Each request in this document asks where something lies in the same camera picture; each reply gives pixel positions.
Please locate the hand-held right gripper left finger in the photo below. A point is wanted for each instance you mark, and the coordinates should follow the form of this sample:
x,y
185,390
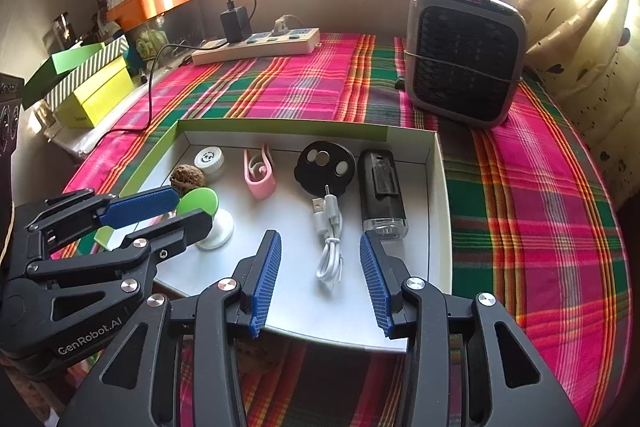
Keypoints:
x,y
265,282

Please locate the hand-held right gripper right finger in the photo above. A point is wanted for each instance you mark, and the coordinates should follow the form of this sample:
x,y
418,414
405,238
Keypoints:
x,y
375,287

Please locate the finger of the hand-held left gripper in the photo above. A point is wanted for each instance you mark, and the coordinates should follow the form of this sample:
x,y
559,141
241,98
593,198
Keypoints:
x,y
175,232
140,204

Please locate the green-topped white holder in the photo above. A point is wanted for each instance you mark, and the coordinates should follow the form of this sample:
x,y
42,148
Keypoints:
x,y
197,202

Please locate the green white cardboard box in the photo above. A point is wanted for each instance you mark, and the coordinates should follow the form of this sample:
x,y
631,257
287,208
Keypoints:
x,y
290,217

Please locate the small white jar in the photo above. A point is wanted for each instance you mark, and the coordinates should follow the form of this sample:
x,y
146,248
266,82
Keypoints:
x,y
210,159

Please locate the black flashlight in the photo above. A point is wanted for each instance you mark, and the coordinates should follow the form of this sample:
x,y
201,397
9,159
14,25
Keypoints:
x,y
382,202

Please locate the pink clip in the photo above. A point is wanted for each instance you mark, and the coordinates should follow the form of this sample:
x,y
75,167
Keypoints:
x,y
260,189

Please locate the black disc with metal buttons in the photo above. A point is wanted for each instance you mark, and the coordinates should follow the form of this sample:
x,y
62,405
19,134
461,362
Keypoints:
x,y
310,177

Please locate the grey side shelf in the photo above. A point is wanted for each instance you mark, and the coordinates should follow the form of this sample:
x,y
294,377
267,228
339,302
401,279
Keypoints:
x,y
85,139

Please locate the striped cardboard box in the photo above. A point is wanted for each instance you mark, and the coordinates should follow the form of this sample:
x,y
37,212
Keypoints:
x,y
110,49

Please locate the plaid pink green tablecloth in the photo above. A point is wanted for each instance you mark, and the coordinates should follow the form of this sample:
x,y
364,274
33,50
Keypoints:
x,y
525,232

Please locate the green decorated jar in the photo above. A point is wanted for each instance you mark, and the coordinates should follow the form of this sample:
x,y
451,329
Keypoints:
x,y
151,42

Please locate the white power strip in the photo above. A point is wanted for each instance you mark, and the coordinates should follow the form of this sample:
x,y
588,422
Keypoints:
x,y
260,47

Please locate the black charger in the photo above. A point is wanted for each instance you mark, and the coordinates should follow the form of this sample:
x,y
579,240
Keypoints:
x,y
236,24

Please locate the small black plug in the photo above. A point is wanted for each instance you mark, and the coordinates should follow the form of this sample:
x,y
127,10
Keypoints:
x,y
400,84

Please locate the white plug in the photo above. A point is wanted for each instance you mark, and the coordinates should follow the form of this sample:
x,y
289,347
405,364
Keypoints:
x,y
283,24

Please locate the grey space heater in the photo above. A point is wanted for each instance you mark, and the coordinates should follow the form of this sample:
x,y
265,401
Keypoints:
x,y
460,57

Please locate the cream heart-print curtain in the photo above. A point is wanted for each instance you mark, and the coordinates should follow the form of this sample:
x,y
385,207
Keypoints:
x,y
575,32

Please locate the dark photo frame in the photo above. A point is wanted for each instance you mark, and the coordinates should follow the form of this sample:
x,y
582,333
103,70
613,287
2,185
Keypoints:
x,y
57,32

